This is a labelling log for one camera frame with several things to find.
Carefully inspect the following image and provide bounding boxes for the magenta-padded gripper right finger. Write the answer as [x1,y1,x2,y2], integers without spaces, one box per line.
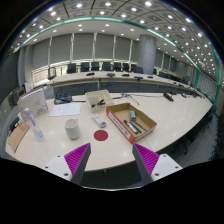
[131,142,184,185]

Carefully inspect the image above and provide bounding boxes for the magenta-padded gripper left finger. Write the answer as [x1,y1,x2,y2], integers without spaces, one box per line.
[42,142,92,186]

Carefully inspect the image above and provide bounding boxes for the clear plastic water bottle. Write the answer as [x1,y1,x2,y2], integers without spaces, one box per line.
[23,107,45,142]

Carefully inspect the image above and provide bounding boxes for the white ceramic mug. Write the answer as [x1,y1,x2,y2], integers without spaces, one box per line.
[64,118,82,141]

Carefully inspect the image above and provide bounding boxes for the flat round red coaster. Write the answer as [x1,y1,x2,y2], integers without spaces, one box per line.
[93,129,109,142]

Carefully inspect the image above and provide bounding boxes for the black marker pen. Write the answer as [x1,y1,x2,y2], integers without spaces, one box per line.
[123,119,143,135]

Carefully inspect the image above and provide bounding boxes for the small white packet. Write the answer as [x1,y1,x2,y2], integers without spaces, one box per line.
[91,113,108,129]

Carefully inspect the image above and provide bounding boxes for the brown cardboard box red label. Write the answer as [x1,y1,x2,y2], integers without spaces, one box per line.
[105,102,158,144]

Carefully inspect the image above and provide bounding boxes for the white paper sheet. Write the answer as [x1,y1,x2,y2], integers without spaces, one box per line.
[49,101,83,118]

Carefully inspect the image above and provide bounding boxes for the black clip tool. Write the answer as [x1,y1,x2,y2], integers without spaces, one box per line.
[91,99,106,108]

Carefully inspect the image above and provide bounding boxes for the black desk device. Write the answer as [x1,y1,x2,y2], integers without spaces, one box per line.
[53,92,73,105]

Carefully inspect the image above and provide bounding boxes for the black desk microphone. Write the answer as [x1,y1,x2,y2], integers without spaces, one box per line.
[163,92,175,102]

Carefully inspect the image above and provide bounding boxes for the white open cardboard box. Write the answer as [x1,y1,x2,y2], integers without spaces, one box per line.
[85,89,115,114]

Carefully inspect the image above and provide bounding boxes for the white paper ream box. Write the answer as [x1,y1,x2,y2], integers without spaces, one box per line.
[17,87,50,118]

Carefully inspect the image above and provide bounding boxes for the black stapler device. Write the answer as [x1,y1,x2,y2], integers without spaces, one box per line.
[7,115,21,133]

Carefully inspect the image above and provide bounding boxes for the black office chairs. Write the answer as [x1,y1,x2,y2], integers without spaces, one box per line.
[66,61,144,75]

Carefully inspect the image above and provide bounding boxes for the round ceiling lights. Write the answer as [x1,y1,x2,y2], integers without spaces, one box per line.
[19,1,218,71]

